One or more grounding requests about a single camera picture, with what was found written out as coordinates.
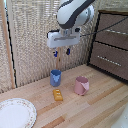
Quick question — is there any brown drawer front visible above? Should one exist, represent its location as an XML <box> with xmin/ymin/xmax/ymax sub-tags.
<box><xmin>94</xmin><ymin>13</ymin><xmax>128</xmax><ymax>51</ymax></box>
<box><xmin>89</xmin><ymin>41</ymin><xmax>128</xmax><ymax>81</ymax></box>

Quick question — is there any dark drawer cabinet frame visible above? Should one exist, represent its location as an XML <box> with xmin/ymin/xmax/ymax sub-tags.
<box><xmin>87</xmin><ymin>9</ymin><xmax>128</xmax><ymax>83</ymax></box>

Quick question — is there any grey white object corner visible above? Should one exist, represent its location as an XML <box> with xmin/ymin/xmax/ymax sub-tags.
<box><xmin>111</xmin><ymin>105</ymin><xmax>128</xmax><ymax>128</ymax></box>

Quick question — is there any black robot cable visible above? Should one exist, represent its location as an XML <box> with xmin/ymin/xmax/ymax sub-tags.
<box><xmin>79</xmin><ymin>15</ymin><xmax>128</xmax><ymax>38</ymax></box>

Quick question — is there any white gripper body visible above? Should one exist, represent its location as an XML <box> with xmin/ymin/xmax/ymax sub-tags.
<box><xmin>46</xmin><ymin>28</ymin><xmax>82</xmax><ymax>50</ymax></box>

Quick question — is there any yellow block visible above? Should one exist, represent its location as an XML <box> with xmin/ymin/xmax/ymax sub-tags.
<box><xmin>52</xmin><ymin>88</ymin><xmax>64</xmax><ymax>102</ymax></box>

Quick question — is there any pale drawer handle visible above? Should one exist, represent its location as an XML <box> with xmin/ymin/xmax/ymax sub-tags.
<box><xmin>107</xmin><ymin>28</ymin><xmax>128</xmax><ymax>36</ymax></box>
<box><xmin>96</xmin><ymin>54</ymin><xmax>122</xmax><ymax>67</ymax></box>

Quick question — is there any blue paper cup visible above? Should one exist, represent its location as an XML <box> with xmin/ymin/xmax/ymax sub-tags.
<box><xmin>49</xmin><ymin>68</ymin><xmax>63</xmax><ymax>88</ymax></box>

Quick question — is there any pink paper cup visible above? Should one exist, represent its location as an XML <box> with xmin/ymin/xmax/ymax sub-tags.
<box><xmin>73</xmin><ymin>75</ymin><xmax>90</xmax><ymax>97</ymax></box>

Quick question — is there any white patterned plate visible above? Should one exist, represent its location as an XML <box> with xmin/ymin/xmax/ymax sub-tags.
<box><xmin>0</xmin><ymin>97</ymin><xmax>38</xmax><ymax>128</ymax></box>

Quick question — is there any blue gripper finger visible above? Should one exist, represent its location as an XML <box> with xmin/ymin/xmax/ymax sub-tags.
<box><xmin>65</xmin><ymin>47</ymin><xmax>72</xmax><ymax>56</ymax></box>
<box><xmin>53</xmin><ymin>48</ymin><xmax>59</xmax><ymax>58</ymax></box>

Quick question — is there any bamboo blind screen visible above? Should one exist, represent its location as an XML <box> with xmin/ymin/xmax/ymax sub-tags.
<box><xmin>6</xmin><ymin>0</ymin><xmax>101</xmax><ymax>88</ymax></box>

